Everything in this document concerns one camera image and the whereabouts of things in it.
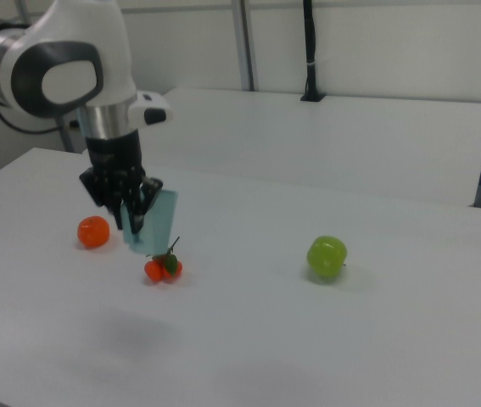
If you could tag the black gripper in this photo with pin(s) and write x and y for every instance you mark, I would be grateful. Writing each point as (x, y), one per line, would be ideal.
(115, 165)

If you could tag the light blue hexagonal mug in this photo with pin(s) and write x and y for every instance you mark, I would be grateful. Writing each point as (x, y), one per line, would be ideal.
(161, 224)

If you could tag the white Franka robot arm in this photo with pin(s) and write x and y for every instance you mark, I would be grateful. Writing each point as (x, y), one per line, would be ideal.
(74, 55)

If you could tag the orange tangerine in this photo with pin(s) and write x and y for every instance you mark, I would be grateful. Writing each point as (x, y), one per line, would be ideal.
(93, 232)

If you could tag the small oranges cluster with leaves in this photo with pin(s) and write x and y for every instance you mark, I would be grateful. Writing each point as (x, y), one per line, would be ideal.
(163, 267)

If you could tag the white side table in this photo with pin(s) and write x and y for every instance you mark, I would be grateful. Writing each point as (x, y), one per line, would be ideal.
(308, 140)

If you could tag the green apple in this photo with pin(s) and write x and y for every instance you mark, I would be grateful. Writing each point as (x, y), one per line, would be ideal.
(327, 256)

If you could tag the black pole clamp base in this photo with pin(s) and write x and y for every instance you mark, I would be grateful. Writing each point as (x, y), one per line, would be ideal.
(312, 98)

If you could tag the wide aluminium frame post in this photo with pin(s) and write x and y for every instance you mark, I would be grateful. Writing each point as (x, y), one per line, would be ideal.
(245, 42)

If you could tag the black camera pole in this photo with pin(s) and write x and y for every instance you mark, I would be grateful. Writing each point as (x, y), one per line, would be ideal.
(310, 46)

